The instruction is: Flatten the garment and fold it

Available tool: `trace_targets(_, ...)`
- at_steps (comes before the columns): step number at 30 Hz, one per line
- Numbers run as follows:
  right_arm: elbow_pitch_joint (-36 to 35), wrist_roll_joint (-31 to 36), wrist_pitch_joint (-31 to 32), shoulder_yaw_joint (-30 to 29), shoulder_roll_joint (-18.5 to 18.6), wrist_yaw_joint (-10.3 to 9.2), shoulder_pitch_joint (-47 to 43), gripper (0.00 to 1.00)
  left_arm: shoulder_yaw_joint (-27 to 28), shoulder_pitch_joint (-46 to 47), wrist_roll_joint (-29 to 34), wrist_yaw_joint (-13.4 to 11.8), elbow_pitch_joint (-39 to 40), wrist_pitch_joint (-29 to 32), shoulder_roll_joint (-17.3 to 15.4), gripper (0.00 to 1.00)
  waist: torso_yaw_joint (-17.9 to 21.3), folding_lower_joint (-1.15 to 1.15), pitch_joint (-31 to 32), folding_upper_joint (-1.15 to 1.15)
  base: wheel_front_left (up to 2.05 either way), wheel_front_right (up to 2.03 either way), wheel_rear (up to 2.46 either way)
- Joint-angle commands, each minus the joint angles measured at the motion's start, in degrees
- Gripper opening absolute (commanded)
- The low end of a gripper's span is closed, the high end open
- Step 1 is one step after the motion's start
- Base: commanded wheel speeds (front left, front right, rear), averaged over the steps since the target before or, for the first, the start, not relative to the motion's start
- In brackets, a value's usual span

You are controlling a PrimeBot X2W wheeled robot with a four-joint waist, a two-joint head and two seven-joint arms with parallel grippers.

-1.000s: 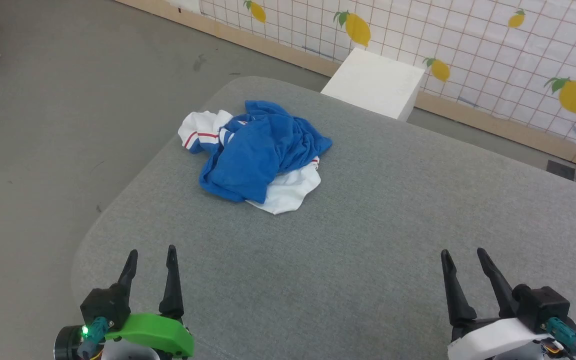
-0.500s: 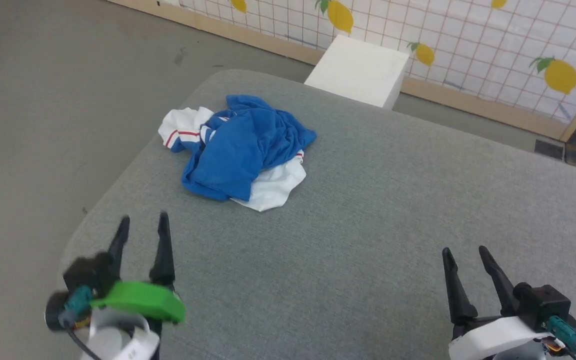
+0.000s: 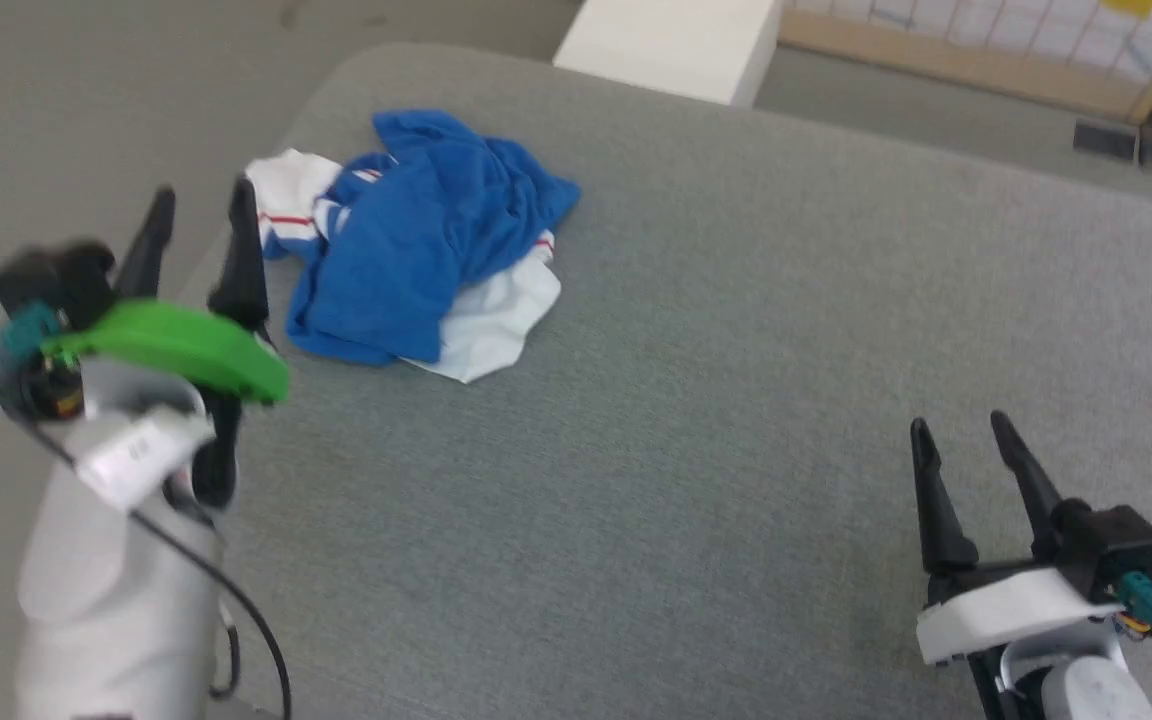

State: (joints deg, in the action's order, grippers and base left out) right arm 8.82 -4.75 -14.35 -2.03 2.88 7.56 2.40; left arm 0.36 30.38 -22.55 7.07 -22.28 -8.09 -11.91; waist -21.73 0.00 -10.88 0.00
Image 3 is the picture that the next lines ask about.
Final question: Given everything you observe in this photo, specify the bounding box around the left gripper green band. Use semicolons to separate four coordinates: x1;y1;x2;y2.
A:
41;176;289;508

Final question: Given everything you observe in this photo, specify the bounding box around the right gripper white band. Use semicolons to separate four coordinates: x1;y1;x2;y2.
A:
911;410;1127;720

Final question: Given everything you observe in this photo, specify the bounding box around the blue white T-shirt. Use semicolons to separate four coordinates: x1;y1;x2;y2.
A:
244;108;582;384

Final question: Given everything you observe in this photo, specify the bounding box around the lemon print grid panel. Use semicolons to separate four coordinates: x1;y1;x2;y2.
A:
779;0;1152;124

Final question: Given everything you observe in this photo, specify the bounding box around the white rectangular box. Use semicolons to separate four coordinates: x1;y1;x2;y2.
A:
553;0;785;108

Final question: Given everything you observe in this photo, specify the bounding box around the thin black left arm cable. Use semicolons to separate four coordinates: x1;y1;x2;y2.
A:
28;420;294;720

